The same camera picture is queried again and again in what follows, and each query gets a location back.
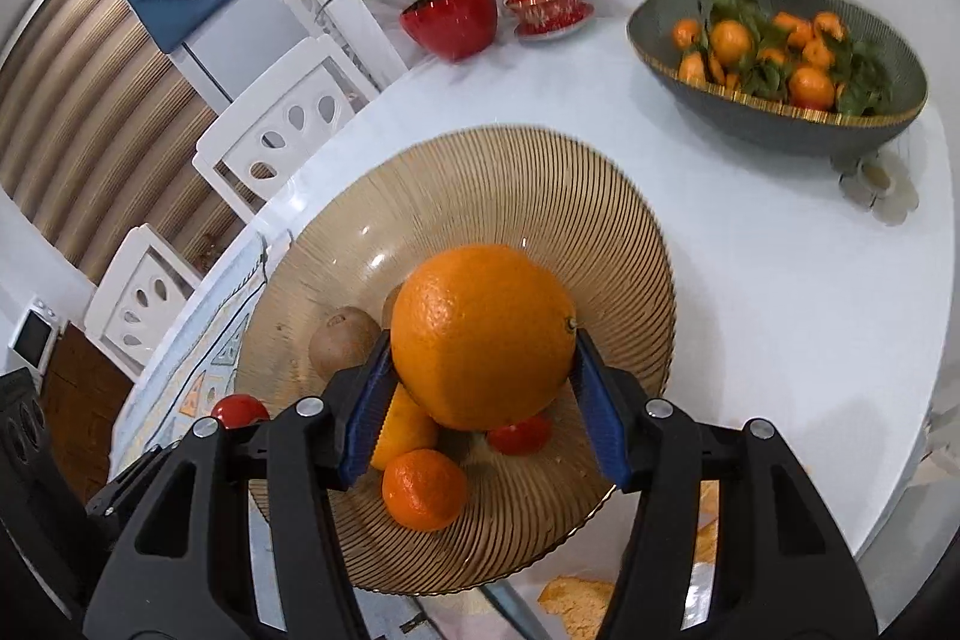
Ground dark gold-rimmed bowl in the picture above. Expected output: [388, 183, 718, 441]
[626, 0, 929, 157]

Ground red plant pot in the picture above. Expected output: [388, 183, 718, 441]
[399, 0, 500, 62]

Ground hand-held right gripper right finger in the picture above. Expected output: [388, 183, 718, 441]
[574, 332, 878, 640]

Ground large orange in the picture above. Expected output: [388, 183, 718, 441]
[390, 244, 578, 432]

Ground amber ribbed glass bowl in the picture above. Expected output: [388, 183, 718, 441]
[234, 126, 677, 596]

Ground white plastic chair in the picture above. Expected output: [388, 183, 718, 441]
[84, 224, 203, 378]
[193, 36, 376, 217]

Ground brown kiwi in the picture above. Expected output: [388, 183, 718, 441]
[310, 306, 383, 382]

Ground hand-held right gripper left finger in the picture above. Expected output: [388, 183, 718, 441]
[84, 344, 395, 640]

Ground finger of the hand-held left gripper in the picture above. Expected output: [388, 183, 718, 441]
[85, 443, 177, 540]

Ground white microwave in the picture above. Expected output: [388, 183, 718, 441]
[7, 302, 61, 371]

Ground white flower-shaped coaster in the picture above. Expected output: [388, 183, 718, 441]
[831, 149, 920, 227]

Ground small mandarin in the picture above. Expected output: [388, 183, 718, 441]
[381, 449, 469, 532]

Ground grey refrigerator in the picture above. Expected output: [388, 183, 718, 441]
[161, 0, 331, 116]

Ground blue patterned tablecloth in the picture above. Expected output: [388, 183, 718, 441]
[109, 231, 721, 640]

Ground brown wooden cabinet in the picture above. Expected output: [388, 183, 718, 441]
[37, 323, 132, 483]

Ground beige striped blinds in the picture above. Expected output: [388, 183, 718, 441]
[0, 0, 248, 285]

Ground red cherry tomato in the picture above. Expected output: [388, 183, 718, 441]
[486, 413, 554, 457]
[210, 394, 271, 432]

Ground red lidded tea cup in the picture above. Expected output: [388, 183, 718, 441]
[502, 0, 597, 43]

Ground white openwork chair back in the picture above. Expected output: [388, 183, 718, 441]
[264, 0, 383, 101]

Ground pile of leafy mandarins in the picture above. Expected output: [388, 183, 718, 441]
[670, 0, 893, 116]

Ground medium orange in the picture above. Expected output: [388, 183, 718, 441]
[370, 383, 441, 472]

